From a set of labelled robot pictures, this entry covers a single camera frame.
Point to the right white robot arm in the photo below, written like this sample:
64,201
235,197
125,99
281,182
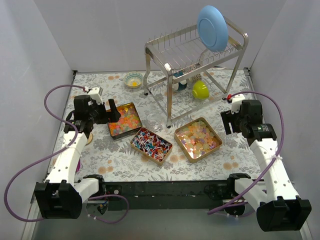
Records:
279,207

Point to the steel dish rack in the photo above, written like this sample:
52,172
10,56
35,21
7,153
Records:
183,75

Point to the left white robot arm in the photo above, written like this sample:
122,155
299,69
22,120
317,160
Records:
59,196

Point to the tin of popsicle candies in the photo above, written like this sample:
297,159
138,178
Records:
197,139

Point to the teal white bowl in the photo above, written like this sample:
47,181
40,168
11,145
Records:
182,85

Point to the patterned cup in rack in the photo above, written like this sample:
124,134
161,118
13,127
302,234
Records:
196,77

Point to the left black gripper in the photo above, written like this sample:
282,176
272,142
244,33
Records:
105,115

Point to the clear plastic jar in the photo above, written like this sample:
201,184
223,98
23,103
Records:
154,122

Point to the blue plate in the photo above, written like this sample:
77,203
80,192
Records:
212,29

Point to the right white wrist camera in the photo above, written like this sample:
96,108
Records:
236,102

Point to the tin of gummy candies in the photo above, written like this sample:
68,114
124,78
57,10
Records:
128,123

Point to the floral table mat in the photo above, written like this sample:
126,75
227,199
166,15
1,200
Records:
117,161

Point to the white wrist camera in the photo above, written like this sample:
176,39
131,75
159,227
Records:
236,102
95,93

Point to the lime green bowl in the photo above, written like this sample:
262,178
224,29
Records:
200,90

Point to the round wooden jar lid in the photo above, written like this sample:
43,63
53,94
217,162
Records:
90,139

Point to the magenta plastic scoop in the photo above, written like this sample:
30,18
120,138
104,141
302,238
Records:
78,166

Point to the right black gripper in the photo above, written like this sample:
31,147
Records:
233,120

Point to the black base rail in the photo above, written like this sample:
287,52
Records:
163,195

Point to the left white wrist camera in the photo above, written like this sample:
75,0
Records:
95,93

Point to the patterned small bowl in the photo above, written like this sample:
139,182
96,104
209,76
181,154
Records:
133,80

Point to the tin of lollipops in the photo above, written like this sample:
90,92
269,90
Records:
151,146

